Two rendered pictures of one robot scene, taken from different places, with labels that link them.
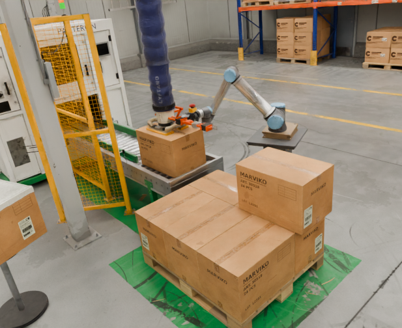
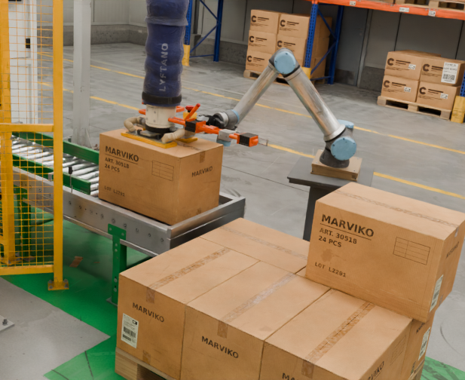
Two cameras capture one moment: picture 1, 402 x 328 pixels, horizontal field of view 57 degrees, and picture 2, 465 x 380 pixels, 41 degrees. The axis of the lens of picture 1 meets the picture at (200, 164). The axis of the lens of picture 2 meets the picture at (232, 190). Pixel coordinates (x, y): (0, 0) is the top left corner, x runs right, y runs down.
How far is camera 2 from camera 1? 96 cm
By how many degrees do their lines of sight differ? 17
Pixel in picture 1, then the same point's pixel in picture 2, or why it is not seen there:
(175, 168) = (177, 206)
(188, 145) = (201, 170)
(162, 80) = (173, 52)
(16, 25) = not seen: outside the picture
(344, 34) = (349, 52)
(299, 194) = (435, 253)
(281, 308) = not seen: outside the picture
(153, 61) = (165, 16)
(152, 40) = not seen: outside the picture
